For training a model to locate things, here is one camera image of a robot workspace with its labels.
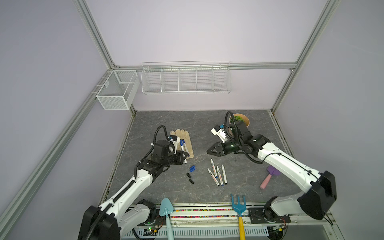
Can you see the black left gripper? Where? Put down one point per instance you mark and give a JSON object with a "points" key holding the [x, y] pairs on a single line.
{"points": [[181, 159]]}

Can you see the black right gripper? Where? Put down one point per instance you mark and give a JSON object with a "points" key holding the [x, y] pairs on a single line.
{"points": [[219, 150]]}

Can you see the white whiteboard marker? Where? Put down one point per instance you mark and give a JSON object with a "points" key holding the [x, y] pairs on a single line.
{"points": [[185, 147], [213, 177], [224, 175], [220, 176]]}

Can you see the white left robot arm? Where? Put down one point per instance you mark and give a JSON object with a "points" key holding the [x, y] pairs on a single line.
{"points": [[113, 219]]}

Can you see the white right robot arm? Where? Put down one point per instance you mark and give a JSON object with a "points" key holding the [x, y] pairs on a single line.
{"points": [[318, 190]]}

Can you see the cream work glove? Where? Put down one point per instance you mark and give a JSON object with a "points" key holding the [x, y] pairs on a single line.
{"points": [[184, 135]]}

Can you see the terracotta pot with green plant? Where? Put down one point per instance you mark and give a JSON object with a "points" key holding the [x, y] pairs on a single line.
{"points": [[239, 118]]}

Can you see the teal garden trowel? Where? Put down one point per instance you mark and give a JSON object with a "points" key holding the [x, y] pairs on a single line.
{"points": [[166, 209]]}

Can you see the purple pink small shovel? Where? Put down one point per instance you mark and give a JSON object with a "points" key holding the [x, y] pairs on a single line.
{"points": [[272, 171]]}

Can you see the small white mesh basket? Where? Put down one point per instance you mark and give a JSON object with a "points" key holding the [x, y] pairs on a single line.
{"points": [[119, 90]]}

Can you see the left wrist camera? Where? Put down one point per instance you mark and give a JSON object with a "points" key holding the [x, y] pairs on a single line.
{"points": [[175, 141]]}

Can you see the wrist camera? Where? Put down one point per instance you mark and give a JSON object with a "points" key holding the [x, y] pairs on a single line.
{"points": [[219, 132], [175, 141]]}

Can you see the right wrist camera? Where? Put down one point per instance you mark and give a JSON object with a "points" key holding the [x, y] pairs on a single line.
{"points": [[219, 132]]}

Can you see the teal fork yellow handle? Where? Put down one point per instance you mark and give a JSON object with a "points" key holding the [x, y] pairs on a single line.
{"points": [[239, 208]]}

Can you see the aluminium front rail base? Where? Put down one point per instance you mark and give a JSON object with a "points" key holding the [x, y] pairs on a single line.
{"points": [[219, 222]]}

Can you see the long white wire basket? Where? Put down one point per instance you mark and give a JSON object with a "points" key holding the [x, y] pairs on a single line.
{"points": [[186, 78]]}

